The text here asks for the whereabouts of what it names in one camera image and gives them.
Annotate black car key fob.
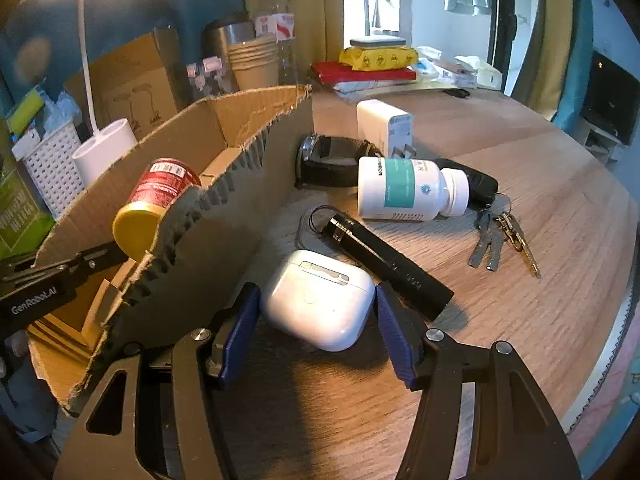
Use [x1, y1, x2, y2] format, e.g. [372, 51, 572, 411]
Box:
[434, 158, 499, 209]

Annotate yellow wipes packet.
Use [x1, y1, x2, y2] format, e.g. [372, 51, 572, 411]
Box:
[339, 46, 419, 72]

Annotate stack of paper cups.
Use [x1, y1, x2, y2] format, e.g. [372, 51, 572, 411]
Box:
[227, 36, 280, 93]

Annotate brown printed carton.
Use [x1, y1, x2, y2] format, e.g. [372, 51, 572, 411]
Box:
[64, 28, 188, 141]

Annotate pale paper envelopes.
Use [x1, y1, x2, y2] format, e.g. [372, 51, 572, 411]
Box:
[334, 80, 426, 102]

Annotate white power adapter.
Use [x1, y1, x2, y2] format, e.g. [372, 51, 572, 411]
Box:
[356, 99, 416, 158]

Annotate steel thermos flask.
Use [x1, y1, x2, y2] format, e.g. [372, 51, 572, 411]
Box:
[202, 11, 256, 78]

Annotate white earbuds case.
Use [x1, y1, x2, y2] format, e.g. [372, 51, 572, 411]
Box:
[260, 250, 376, 352]

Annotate teal curtain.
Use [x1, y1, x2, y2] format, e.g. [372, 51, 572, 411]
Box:
[550, 0, 597, 131]

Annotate white plastic basket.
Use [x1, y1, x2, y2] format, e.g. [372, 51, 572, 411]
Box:
[12, 122, 86, 221]

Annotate bunch of metal keys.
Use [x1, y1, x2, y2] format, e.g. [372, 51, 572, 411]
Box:
[468, 195, 542, 279]

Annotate yellow curtain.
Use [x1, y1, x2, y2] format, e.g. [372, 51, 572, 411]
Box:
[510, 0, 573, 121]
[241, 0, 346, 91]

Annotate clear plastic water bottle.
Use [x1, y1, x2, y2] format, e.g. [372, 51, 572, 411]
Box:
[254, 0, 300, 86]

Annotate cardboard box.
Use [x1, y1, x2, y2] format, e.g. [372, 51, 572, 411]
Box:
[27, 85, 313, 408]

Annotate yellow-green sponge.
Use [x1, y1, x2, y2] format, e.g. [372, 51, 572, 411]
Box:
[6, 87, 46, 136]

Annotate pile of white packets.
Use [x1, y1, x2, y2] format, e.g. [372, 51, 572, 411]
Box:
[417, 46, 478, 88]

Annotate red can yellow lid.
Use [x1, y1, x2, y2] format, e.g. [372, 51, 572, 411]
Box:
[112, 158, 202, 261]

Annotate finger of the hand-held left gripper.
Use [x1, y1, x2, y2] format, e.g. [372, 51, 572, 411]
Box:
[62, 241, 130, 281]

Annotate red book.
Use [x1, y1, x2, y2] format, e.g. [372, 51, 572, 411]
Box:
[311, 61, 417, 84]

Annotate black wristwatch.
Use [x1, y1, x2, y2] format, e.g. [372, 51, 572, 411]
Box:
[297, 133, 383, 189]

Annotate white pill bottle teal label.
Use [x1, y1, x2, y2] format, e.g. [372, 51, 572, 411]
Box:
[356, 156, 471, 222]

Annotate green printed package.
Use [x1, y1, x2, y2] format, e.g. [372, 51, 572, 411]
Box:
[0, 115, 56, 261]

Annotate white tissue pack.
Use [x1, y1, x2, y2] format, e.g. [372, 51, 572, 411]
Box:
[455, 55, 503, 92]

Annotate clear plastic bag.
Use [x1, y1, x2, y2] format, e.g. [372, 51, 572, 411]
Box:
[45, 92, 83, 133]

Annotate grey flat device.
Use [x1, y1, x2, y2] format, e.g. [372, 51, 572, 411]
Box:
[350, 36, 406, 50]

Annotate dark monitor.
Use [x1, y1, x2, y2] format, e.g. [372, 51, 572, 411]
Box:
[582, 50, 640, 143]

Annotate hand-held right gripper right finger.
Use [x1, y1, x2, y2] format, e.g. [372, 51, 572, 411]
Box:
[375, 281, 583, 480]

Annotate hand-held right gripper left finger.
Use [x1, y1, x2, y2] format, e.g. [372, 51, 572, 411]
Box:
[52, 282, 263, 480]

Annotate clear glass jar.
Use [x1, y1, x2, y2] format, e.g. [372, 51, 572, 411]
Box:
[186, 56, 236, 103]

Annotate black flashlight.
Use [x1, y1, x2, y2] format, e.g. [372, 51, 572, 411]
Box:
[297, 205, 455, 322]

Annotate white desk lamp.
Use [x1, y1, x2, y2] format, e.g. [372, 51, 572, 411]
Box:
[30, 0, 166, 187]

